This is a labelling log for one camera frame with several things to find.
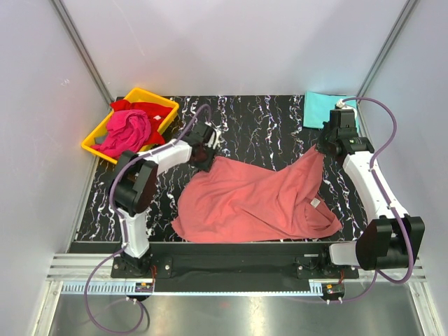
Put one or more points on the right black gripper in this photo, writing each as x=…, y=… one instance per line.
x=320, y=147

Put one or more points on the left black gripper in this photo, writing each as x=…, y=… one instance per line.
x=206, y=165

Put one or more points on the salmon pink t-shirt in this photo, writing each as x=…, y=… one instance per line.
x=236, y=202

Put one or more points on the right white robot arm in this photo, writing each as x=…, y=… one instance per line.
x=392, y=237

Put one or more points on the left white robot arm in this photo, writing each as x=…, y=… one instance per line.
x=134, y=184

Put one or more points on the folded turquoise t-shirt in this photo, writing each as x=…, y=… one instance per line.
x=317, y=108

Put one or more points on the red t-shirt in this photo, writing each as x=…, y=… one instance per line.
x=156, y=113

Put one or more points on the magenta t-shirt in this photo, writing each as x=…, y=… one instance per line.
x=127, y=130

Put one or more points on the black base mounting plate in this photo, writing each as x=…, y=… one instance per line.
x=268, y=265

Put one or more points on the left small circuit board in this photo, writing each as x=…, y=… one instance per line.
x=144, y=287

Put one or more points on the small circuit board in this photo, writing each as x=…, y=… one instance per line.
x=144, y=287
x=335, y=288

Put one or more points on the right small circuit board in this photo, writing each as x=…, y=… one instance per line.
x=335, y=288

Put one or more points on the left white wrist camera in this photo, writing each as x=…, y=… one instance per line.
x=214, y=139

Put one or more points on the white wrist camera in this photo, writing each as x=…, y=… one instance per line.
x=214, y=139
x=340, y=104

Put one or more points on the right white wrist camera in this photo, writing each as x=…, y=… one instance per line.
x=340, y=104

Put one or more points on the right aluminium frame post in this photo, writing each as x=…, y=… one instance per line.
x=398, y=26

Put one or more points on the aluminium frame post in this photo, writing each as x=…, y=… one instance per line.
x=398, y=26
x=75, y=37

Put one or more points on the white slotted cable duct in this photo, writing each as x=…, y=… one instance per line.
x=165, y=288

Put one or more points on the left aluminium frame post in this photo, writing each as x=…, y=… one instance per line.
x=75, y=37

